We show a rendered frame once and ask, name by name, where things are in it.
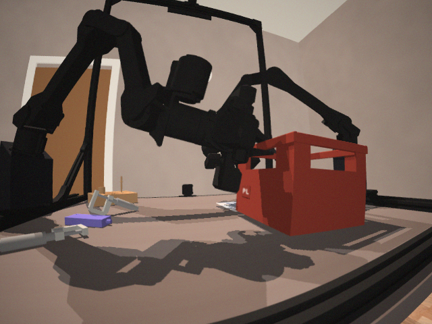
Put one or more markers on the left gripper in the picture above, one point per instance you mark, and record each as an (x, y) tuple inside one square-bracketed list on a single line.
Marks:
[(213, 158)]

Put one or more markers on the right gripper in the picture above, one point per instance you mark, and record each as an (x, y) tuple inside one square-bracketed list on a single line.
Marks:
[(227, 177)]

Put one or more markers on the red plastic crate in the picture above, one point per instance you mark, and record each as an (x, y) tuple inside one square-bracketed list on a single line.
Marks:
[(296, 199)]

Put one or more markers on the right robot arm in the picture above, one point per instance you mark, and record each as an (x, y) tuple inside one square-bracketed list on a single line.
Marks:
[(141, 102)]

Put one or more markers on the white sheet of paper with blue bars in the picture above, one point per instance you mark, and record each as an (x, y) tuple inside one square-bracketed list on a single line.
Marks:
[(228, 205)]

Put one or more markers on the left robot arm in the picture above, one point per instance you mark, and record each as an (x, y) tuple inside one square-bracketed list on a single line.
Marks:
[(336, 121)]

